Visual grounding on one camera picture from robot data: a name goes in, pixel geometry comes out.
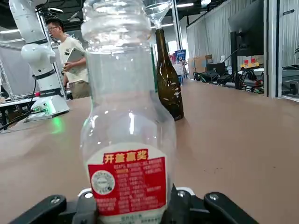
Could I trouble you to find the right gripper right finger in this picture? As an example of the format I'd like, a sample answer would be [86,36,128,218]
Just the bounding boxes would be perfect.
[163,184,260,224]

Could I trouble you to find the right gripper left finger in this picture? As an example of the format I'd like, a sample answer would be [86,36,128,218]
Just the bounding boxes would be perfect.
[9,190,99,224]

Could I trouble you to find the clear drink bottle red label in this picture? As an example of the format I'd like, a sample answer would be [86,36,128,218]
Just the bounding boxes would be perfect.
[80,0,178,224]

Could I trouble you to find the dark glass bottle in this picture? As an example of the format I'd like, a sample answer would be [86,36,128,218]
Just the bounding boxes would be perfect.
[155,28,185,122]

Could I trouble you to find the brown cardboard carton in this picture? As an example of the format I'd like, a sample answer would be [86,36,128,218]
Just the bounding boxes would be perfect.
[188,55,214,73]

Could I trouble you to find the white tablet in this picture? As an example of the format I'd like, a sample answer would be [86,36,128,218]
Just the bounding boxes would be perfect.
[64,47,86,75]

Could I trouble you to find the person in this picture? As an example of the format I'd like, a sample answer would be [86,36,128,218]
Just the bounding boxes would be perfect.
[45,17,91,100]

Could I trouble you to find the black monitor with stand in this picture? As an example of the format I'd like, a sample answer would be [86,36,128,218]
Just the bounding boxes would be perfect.
[228,0,266,75]

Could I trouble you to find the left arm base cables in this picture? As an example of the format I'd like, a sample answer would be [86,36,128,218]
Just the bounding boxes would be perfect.
[0,109,47,133]

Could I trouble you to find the aluminium frame post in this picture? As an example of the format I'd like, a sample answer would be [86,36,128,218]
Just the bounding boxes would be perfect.
[263,0,283,98]

